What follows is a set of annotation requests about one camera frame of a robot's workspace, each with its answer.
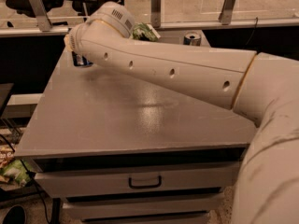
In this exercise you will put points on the blue pepsi can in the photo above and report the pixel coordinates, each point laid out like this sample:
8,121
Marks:
80,61

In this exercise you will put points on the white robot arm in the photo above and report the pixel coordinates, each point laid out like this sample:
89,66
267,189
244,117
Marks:
257,86

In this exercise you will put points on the red bull can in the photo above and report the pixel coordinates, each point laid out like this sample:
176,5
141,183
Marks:
192,39

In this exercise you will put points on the grey drawer cabinet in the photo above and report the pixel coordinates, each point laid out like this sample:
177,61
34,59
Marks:
95,127

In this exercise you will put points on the green chip bag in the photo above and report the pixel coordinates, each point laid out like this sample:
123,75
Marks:
145,32

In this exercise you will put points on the snack bags on floor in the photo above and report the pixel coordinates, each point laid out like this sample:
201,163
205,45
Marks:
12,169

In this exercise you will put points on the dark round bin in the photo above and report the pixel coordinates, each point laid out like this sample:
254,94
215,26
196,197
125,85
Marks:
13,215

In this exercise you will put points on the black drawer handle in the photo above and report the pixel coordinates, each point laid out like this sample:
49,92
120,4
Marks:
150,183

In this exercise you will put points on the middle metal bracket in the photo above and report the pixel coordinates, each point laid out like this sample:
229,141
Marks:
155,16

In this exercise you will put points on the metal bracket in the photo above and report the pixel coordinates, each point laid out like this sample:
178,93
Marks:
227,12
42,19
155,16

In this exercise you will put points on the right metal bracket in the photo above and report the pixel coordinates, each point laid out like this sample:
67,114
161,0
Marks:
227,12

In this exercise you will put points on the left metal bracket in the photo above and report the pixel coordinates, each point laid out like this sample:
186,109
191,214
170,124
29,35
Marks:
42,19

